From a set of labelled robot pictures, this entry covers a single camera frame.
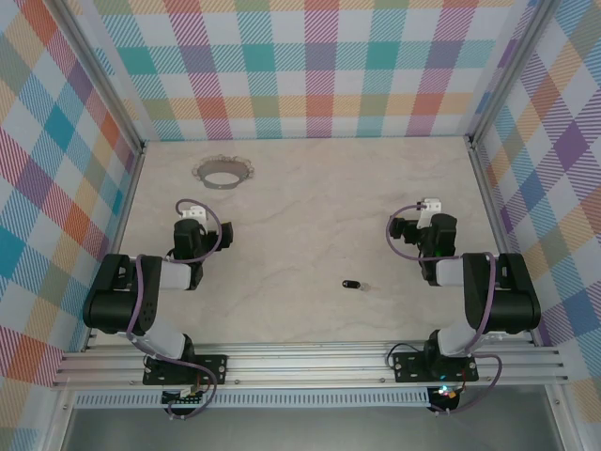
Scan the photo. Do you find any grey metal shelf panel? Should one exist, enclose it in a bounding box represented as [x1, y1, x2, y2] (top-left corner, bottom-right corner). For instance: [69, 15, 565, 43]
[60, 406, 564, 451]

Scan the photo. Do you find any aluminium side rail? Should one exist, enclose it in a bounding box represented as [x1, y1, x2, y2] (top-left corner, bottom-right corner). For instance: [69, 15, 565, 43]
[80, 140, 147, 354]
[468, 138, 541, 348]

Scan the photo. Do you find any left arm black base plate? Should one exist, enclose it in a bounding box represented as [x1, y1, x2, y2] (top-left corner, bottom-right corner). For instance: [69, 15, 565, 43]
[142, 352, 230, 387]

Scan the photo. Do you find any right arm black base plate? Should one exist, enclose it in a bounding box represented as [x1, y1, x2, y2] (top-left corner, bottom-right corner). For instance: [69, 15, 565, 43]
[391, 350, 481, 384]

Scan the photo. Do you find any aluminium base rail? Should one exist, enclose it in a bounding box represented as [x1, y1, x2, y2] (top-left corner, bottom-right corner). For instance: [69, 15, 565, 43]
[51, 338, 570, 389]

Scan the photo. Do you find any aluminium frame post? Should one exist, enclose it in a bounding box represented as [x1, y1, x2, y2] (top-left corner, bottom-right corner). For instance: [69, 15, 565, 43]
[468, 0, 551, 151]
[52, 0, 147, 159]

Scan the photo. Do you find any white slotted cable duct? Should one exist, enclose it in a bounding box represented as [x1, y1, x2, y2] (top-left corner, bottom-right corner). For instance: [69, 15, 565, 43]
[73, 387, 432, 410]

